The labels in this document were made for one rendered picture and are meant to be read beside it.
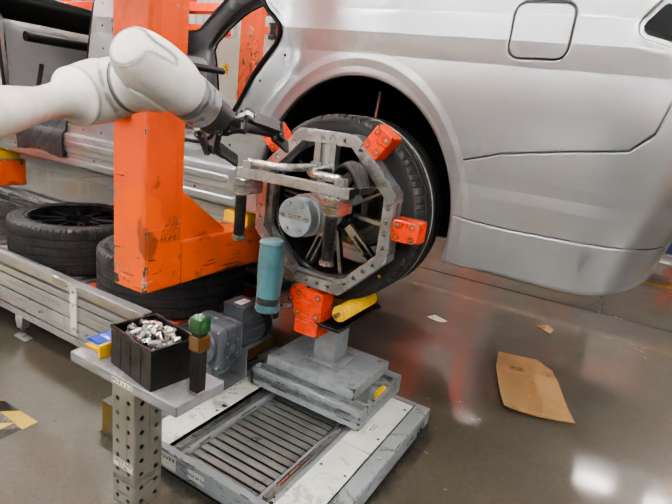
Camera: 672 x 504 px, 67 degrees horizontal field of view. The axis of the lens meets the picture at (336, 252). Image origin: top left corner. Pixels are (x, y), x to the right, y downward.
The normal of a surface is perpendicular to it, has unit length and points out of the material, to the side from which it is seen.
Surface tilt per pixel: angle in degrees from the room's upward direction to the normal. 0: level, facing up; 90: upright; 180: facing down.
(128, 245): 90
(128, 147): 90
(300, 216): 90
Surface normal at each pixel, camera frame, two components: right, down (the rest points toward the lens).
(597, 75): -0.51, 0.18
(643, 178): -0.13, 0.29
